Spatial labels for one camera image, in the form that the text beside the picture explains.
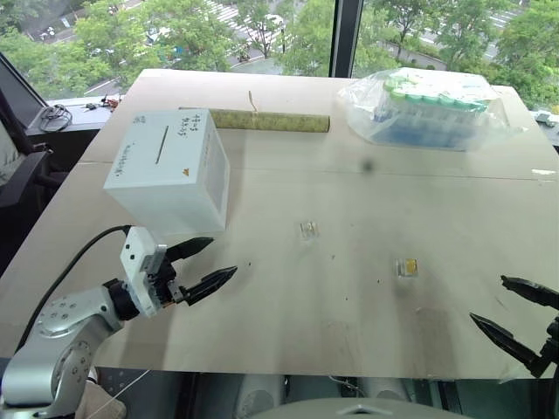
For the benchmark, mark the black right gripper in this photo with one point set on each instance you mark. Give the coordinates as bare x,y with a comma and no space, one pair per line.
552,336

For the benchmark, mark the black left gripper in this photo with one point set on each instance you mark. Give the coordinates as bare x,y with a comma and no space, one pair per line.
162,279

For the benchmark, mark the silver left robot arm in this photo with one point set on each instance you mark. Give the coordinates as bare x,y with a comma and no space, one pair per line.
65,336

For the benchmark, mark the white cardboard box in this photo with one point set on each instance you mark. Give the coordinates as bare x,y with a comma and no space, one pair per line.
170,170

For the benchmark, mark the small clear plastic piece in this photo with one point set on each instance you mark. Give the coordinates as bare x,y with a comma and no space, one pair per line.
309,229

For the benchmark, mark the small yellow capped container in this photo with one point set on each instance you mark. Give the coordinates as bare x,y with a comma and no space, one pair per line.
407,267

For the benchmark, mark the green rolled tube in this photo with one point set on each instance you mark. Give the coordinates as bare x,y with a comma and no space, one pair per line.
271,122

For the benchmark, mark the black chair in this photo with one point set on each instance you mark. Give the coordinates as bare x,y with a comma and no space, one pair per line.
22,170

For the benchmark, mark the plastic bag of test tubes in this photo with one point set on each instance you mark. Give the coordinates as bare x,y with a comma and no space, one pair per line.
421,111

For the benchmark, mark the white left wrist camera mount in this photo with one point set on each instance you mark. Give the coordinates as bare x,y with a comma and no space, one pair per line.
139,270

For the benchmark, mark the dark window frame post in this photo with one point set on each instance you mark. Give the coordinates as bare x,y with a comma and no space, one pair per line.
347,37

